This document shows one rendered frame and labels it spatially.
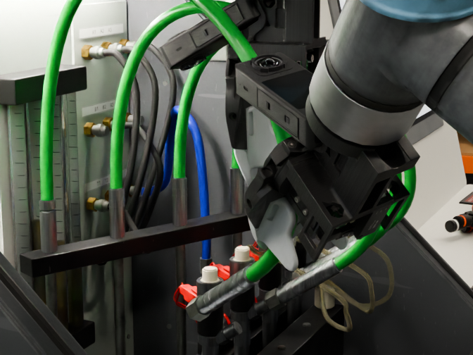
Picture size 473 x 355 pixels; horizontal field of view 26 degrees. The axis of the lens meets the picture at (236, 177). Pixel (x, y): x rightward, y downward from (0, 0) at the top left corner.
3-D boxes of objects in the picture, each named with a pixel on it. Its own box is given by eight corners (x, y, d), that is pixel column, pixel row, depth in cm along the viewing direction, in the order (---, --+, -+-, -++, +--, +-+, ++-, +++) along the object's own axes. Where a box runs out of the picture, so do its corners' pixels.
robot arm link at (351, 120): (302, 39, 66) (400, 7, 70) (285, 82, 70) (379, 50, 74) (364, 127, 64) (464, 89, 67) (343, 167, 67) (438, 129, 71)
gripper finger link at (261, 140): (288, 203, 97) (288, 107, 95) (231, 197, 100) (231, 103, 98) (300, 196, 100) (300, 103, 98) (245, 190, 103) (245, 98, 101)
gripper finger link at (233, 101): (239, 152, 97) (239, 59, 95) (225, 151, 98) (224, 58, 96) (260, 144, 101) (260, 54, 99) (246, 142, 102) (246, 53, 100)
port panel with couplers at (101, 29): (100, 248, 133) (93, 5, 126) (78, 244, 134) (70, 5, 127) (150, 223, 144) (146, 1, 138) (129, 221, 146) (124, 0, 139)
